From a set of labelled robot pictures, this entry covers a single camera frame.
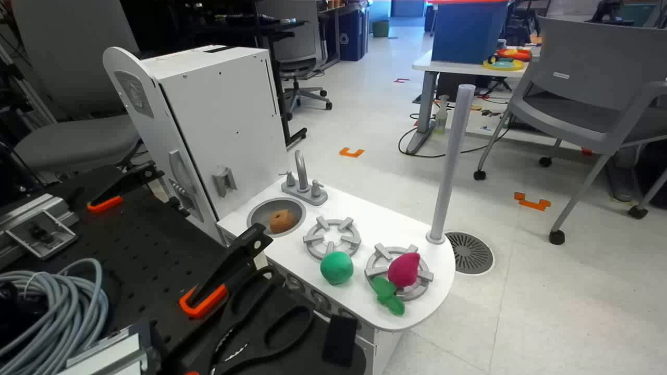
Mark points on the black office chair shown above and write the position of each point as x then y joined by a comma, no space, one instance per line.
302,66

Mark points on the round floor drain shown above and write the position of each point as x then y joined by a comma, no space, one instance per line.
470,252

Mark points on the yellow toy tray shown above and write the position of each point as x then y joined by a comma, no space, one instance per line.
503,66

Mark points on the small black box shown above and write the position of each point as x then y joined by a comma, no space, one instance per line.
340,341

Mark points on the grey upright pole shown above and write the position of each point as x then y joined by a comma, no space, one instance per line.
450,159

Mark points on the grey plastic chair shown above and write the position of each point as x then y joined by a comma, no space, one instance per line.
590,75

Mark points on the grey toy faucet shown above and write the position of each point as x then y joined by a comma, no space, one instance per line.
301,176

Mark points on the grey office chair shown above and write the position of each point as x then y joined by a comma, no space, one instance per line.
69,138

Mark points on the pink plush toy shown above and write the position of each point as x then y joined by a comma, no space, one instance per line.
402,269

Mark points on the silver mounting plate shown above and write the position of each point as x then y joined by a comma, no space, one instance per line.
38,232

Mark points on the grey toy sink bowl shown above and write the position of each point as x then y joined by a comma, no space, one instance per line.
258,212

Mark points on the green toy vegetable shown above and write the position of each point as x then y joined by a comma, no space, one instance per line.
388,296

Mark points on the white table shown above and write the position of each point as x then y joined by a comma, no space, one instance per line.
445,68

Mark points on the orange plush toy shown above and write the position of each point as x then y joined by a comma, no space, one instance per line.
282,222

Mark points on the white toy kitchen unit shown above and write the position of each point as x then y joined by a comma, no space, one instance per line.
216,118

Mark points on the green round plushie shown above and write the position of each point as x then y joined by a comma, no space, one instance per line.
337,268

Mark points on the blue storage bin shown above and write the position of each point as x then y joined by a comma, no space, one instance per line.
468,33

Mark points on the blue recycling bin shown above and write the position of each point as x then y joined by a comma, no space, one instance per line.
352,35

